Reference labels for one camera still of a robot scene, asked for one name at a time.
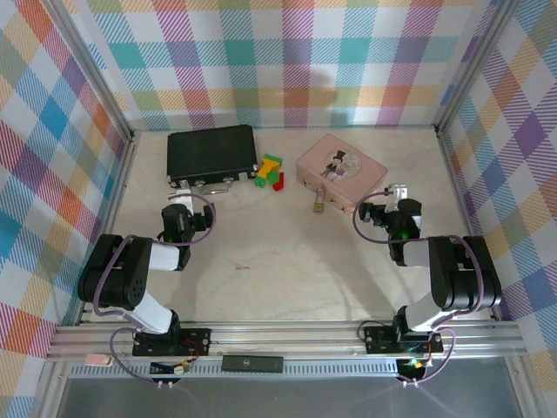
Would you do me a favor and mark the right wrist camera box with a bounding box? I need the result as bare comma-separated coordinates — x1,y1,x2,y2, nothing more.
388,183,411,211

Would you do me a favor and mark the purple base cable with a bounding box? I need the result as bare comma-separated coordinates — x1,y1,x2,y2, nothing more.
110,327,175,385
399,329,457,387

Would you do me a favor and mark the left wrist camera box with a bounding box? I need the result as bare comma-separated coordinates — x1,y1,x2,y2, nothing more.
170,188,196,215

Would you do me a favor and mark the yellow toy block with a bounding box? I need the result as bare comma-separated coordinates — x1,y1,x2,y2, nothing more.
256,157,279,179

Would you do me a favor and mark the black carrying case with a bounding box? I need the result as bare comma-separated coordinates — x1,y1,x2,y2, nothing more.
166,125,258,196

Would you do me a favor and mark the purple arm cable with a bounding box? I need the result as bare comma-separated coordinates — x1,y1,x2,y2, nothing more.
92,234,147,328
451,234,488,315

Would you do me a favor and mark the black rectangular device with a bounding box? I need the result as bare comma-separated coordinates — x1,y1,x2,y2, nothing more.
220,355,285,374

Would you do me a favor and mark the brass padlock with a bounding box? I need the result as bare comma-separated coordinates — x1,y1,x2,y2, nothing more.
311,185,328,214

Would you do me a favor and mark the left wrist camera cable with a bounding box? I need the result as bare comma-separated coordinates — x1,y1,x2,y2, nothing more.
157,192,218,247

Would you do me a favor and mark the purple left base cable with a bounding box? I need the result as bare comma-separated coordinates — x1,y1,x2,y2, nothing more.
110,327,175,385

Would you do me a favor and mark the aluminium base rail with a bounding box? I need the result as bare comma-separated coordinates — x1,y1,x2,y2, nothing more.
45,320,530,362

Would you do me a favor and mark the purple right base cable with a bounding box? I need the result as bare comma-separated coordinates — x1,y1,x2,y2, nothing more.
399,329,457,387

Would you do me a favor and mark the slotted grey cable duct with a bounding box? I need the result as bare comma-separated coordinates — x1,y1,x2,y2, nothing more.
68,359,511,378

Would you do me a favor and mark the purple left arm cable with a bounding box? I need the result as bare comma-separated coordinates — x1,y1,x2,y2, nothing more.
92,234,147,328

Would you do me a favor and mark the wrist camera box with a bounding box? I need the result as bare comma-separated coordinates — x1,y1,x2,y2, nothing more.
170,188,196,215
388,183,411,211

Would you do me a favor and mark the grey metal panel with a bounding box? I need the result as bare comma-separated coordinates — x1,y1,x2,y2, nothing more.
55,373,524,418

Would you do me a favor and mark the aluminium frame post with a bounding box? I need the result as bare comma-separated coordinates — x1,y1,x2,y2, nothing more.
433,0,524,137
55,0,136,141

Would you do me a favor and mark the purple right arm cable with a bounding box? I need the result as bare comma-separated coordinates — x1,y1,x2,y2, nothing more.
451,234,488,315

